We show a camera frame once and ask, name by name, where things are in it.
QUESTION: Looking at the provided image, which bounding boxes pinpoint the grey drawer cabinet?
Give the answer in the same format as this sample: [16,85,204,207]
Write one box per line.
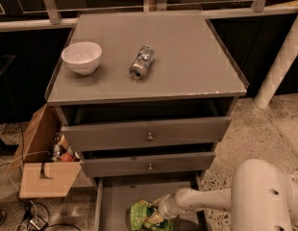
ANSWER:
[44,11,250,180]

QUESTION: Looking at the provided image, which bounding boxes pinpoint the green rice chip bag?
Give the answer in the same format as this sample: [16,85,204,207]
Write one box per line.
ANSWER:
[129,200,173,231]

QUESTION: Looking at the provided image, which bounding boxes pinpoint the cables on floor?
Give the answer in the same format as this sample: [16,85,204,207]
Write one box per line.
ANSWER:
[0,151,83,231]

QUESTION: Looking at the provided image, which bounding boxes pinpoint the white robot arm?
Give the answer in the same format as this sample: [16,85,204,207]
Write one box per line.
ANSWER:
[146,159,298,231]

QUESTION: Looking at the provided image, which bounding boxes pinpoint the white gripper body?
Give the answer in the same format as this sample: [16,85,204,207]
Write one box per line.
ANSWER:
[158,194,178,219]

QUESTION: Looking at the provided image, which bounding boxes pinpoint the white leaning pole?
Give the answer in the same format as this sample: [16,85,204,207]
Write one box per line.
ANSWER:
[254,14,298,109]

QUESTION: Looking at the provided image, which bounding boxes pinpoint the grey bottom drawer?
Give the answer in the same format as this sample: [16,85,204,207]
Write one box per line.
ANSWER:
[94,171,202,231]

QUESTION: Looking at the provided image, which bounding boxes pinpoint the silver drink can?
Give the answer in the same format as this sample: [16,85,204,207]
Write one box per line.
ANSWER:
[129,45,155,80]

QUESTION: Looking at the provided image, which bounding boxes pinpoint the grey middle drawer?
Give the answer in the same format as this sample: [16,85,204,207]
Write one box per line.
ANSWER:
[81,152,215,177]

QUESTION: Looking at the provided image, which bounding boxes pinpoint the grey drawer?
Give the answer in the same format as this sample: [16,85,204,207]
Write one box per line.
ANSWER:
[62,116,231,152]
[94,171,202,231]
[81,152,215,177]

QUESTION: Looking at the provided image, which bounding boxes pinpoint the white ceramic bowl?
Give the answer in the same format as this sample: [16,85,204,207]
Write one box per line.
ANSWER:
[61,41,102,75]

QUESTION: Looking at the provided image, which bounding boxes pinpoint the cardboard box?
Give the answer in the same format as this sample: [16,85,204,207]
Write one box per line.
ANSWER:
[7,105,81,198]

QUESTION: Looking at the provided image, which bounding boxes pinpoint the grey top drawer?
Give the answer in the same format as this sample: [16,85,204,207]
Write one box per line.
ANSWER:
[62,116,231,152]

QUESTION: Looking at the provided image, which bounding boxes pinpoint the items inside cardboard box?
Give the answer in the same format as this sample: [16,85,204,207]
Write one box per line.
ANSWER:
[50,133,80,163]

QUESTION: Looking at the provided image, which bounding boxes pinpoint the metal railing frame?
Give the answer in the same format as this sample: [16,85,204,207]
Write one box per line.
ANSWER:
[0,0,298,32]

